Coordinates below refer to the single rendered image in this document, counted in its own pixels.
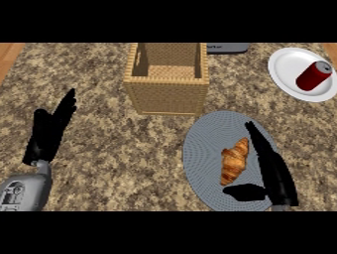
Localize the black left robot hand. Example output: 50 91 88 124
21 87 78 167

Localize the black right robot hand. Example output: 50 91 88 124
221 121 300 207

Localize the golden brown croissant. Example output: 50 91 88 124
218 136 251 187

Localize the grey round placemat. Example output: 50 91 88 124
181 110 285 212

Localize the tan wicker basket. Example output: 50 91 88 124
121 43 211 117

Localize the red can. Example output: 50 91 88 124
294 61 334 91

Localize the white round plate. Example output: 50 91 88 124
266 47 337 103

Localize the dark grey flat appliance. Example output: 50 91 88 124
205 43 251 55

